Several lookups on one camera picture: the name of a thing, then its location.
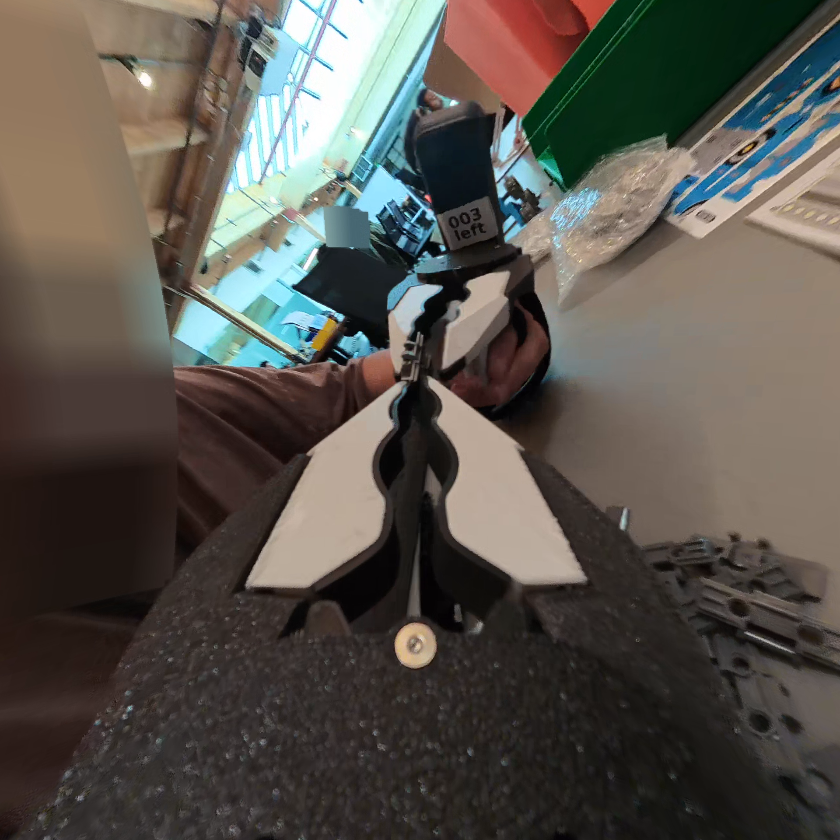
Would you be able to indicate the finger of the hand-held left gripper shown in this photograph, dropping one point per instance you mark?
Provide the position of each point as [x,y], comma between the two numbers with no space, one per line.
[479,315]
[407,308]

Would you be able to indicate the black office chair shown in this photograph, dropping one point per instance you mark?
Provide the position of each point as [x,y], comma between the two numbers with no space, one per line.
[348,289]

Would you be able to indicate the blue sticker sheet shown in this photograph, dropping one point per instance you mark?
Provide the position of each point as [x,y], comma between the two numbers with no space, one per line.
[754,144]

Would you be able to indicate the person's left hand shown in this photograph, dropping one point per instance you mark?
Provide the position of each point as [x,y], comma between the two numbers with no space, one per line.
[518,367]

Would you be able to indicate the crumpled clear plastic bag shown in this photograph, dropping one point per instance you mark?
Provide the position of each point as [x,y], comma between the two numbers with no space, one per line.
[610,203]

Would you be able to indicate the grey desk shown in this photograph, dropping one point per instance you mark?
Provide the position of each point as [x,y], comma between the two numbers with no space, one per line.
[689,394]

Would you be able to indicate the building instruction booklet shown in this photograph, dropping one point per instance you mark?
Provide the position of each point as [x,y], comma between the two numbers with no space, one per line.
[807,210]

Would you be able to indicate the green plastic bin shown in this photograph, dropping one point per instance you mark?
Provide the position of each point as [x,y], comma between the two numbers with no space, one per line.
[656,79]

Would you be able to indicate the ceiling lamp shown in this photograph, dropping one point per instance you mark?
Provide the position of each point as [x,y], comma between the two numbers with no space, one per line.
[144,79]

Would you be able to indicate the orange paper bag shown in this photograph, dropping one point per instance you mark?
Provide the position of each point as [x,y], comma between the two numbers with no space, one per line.
[512,46]

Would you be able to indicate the pile of grey track pieces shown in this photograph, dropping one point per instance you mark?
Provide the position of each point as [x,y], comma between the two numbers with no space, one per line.
[741,604]

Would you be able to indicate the person's left forearm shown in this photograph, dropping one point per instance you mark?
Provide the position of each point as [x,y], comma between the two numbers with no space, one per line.
[377,374]

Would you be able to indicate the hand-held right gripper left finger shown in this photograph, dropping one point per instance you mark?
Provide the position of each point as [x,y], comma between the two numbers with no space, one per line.
[321,518]

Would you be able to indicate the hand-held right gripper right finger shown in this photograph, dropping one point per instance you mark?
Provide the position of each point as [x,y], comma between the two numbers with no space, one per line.
[505,518]

